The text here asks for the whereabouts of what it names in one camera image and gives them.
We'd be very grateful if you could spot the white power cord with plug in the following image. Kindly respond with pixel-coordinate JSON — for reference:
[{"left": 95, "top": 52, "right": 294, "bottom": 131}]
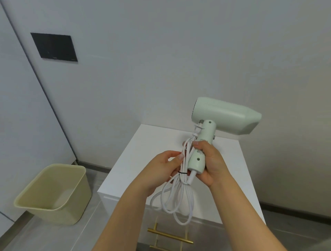
[{"left": 151, "top": 124, "right": 205, "bottom": 225}]

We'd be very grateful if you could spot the person's right hand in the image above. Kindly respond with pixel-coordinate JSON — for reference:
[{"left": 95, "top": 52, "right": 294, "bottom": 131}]
[{"left": 193, "top": 141, "right": 234, "bottom": 189}]

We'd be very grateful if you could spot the gold drawer handle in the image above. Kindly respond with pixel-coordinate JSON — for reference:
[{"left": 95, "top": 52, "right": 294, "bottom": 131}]
[{"left": 147, "top": 222, "right": 194, "bottom": 245}]

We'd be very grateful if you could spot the white cabinet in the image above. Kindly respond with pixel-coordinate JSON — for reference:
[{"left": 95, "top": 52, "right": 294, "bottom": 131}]
[{"left": 97, "top": 123, "right": 267, "bottom": 251}]

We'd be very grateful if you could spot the person's right forearm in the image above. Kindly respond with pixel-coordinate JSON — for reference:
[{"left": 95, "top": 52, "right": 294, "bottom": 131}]
[{"left": 208, "top": 177, "right": 294, "bottom": 251}]

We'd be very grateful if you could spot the person's left hand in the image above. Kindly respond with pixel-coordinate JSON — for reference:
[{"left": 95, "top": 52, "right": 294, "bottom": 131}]
[{"left": 140, "top": 150, "right": 185, "bottom": 199}]

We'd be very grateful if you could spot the black wall panel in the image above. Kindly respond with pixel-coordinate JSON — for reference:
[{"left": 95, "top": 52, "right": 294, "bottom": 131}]
[{"left": 30, "top": 32, "right": 79, "bottom": 63}]

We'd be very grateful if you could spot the beige plastic waste bin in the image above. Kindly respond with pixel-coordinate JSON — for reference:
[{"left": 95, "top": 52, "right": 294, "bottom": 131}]
[{"left": 14, "top": 163, "right": 93, "bottom": 225}]

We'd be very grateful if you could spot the person's left forearm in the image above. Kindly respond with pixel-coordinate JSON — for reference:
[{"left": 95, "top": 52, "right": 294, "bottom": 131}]
[{"left": 96, "top": 179, "right": 156, "bottom": 251}]

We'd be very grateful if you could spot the pale green hair dryer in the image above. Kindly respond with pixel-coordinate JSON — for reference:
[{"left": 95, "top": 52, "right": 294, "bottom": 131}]
[{"left": 187, "top": 97, "right": 262, "bottom": 176}]

